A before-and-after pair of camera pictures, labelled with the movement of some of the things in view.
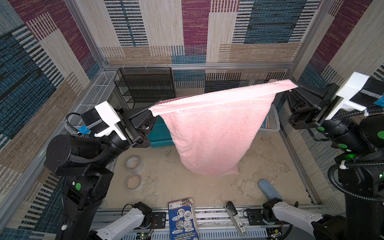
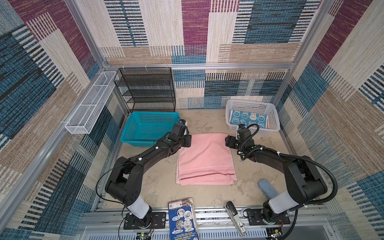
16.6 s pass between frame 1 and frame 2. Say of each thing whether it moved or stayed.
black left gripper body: moved
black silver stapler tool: stayed
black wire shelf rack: stayed
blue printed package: stayed
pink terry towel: moved
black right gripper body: moved
